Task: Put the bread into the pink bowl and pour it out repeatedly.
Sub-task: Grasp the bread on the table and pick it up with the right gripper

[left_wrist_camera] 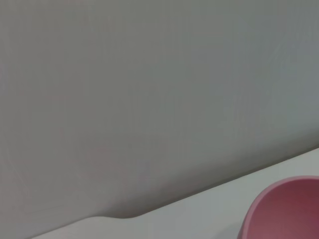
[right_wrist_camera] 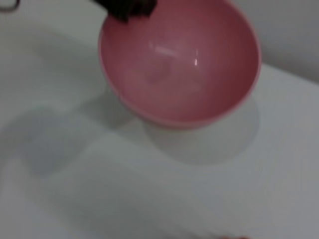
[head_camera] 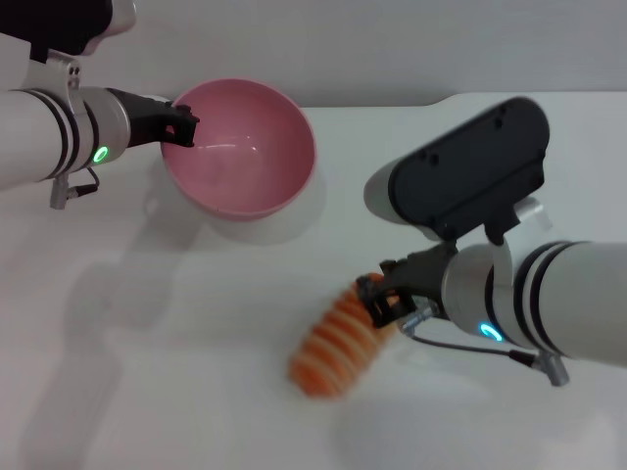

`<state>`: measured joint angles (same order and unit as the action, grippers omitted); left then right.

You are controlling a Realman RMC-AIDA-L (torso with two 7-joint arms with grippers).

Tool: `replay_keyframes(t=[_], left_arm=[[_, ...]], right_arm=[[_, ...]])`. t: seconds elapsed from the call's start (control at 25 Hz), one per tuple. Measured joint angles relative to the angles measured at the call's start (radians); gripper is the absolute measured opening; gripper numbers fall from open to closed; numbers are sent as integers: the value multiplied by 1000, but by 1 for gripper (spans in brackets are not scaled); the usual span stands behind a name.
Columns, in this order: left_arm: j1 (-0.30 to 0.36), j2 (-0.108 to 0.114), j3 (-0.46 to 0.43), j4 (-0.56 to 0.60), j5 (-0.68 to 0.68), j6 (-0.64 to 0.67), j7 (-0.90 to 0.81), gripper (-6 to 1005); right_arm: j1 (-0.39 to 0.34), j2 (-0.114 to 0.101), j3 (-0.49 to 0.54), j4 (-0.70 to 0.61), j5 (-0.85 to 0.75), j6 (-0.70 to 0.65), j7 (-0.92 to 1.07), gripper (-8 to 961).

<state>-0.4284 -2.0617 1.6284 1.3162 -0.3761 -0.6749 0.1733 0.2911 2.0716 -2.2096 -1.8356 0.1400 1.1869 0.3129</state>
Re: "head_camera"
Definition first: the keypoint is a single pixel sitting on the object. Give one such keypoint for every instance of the pink plastic bowl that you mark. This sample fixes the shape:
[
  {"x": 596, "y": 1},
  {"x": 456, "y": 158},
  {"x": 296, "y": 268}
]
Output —
[{"x": 240, "y": 152}]

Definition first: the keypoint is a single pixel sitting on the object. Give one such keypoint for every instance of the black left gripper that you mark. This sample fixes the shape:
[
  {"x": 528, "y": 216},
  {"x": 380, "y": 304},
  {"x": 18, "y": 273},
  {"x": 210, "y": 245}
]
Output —
[{"x": 142, "y": 120}]

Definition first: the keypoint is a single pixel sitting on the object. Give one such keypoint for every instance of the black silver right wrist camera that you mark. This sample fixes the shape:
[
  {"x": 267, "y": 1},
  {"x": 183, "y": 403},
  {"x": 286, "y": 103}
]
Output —
[{"x": 465, "y": 171}]

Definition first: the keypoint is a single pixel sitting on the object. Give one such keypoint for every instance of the oblong golden bread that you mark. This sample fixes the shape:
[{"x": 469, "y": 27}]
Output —
[{"x": 338, "y": 343}]

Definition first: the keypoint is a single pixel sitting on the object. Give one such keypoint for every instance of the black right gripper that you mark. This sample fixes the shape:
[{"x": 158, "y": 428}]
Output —
[{"x": 421, "y": 276}]

